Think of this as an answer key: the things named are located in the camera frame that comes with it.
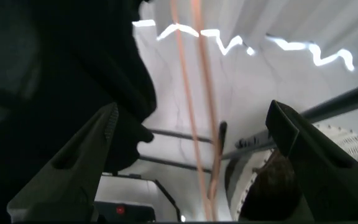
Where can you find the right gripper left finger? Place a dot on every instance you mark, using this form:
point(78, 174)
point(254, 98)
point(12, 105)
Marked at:
point(67, 186)

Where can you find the white curtain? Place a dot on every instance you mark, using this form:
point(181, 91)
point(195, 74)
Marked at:
point(275, 15)

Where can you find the white laundry basket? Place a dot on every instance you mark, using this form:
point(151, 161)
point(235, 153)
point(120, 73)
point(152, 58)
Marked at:
point(350, 143)

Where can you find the black clothes rack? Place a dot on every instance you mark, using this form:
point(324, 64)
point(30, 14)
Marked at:
point(337, 105)

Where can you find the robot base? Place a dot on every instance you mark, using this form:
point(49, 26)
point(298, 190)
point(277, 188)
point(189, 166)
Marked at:
point(126, 211)

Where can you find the pink clothes hanger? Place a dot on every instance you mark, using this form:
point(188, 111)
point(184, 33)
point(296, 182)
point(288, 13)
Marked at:
point(187, 93)

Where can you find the black t-shirt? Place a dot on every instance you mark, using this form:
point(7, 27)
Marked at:
point(73, 62)

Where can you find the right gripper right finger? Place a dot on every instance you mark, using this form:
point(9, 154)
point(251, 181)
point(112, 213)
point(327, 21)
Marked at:
point(331, 180)

